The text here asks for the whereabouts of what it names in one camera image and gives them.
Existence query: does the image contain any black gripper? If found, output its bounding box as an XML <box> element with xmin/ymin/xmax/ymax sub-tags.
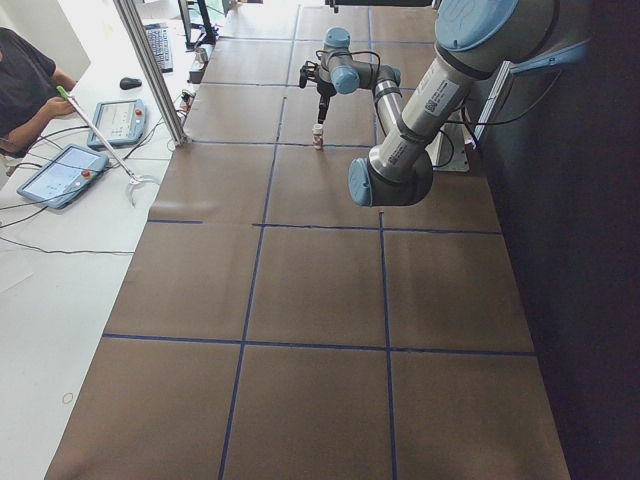
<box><xmin>316</xmin><ymin>81</ymin><xmax>336</xmax><ymax>123</ymax></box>

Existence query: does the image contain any white brass PPR valve fitting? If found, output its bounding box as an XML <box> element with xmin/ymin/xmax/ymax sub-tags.
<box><xmin>312</xmin><ymin>123</ymin><xmax>324</xmax><ymax>150</ymax></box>

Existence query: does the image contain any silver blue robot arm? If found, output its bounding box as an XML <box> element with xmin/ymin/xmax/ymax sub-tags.
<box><xmin>348</xmin><ymin>1</ymin><xmax>593</xmax><ymax>207</ymax></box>
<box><xmin>308</xmin><ymin>27</ymin><xmax>401</xmax><ymax>150</ymax></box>

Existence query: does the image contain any metal cylinder weight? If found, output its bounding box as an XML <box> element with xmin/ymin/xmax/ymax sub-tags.
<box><xmin>194</xmin><ymin>45</ymin><xmax>210</xmax><ymax>64</ymax></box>

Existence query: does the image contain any black keyboard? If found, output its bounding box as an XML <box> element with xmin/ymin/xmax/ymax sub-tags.
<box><xmin>144</xmin><ymin>23</ymin><xmax>174</xmax><ymax>73</ymax></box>

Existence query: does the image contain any black computer mouse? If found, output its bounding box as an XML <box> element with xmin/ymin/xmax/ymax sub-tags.
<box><xmin>119</xmin><ymin>77</ymin><xmax>142</xmax><ymax>91</ymax></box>

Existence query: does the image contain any far blue teach pendant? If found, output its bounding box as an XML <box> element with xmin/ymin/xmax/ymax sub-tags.
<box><xmin>93</xmin><ymin>99</ymin><xmax>146</xmax><ymax>148</ymax></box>

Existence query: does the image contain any blue teach pendant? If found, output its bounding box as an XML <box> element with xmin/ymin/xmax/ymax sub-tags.
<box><xmin>17</xmin><ymin>145</ymin><xmax>109</xmax><ymax>210</ymax></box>
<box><xmin>93</xmin><ymin>99</ymin><xmax>146</xmax><ymax>148</ymax></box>

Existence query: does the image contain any reach grabber stick tool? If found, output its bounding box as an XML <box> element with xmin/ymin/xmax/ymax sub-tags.
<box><xmin>56</xmin><ymin>86</ymin><xmax>160</xmax><ymax>206</ymax></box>

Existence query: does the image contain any near blue teach pendant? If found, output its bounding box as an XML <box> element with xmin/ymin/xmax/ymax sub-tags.
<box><xmin>17</xmin><ymin>145</ymin><xmax>109</xmax><ymax>210</ymax></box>

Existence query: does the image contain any seated person in black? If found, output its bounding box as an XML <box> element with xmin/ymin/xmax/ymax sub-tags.
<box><xmin>1</xmin><ymin>27</ymin><xmax>76</xmax><ymax>158</ymax></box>

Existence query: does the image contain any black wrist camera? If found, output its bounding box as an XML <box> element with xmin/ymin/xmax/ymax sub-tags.
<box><xmin>298</xmin><ymin>60</ymin><xmax>320</xmax><ymax>89</ymax></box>

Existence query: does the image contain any black camera cable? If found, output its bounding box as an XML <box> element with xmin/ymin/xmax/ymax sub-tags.
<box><xmin>344</xmin><ymin>49</ymin><xmax>386</xmax><ymax>81</ymax></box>

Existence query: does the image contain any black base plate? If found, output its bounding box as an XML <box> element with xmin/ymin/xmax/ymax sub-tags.
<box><xmin>188</xmin><ymin>44</ymin><xmax>214</xmax><ymax>84</ymax></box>

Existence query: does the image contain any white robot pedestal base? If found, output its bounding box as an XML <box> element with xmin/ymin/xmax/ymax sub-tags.
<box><xmin>427</xmin><ymin>121</ymin><xmax>470</xmax><ymax>173</ymax></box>

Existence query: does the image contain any aluminium profile post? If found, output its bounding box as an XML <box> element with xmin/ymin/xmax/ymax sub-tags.
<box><xmin>113</xmin><ymin>0</ymin><xmax>188</xmax><ymax>147</ymax></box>

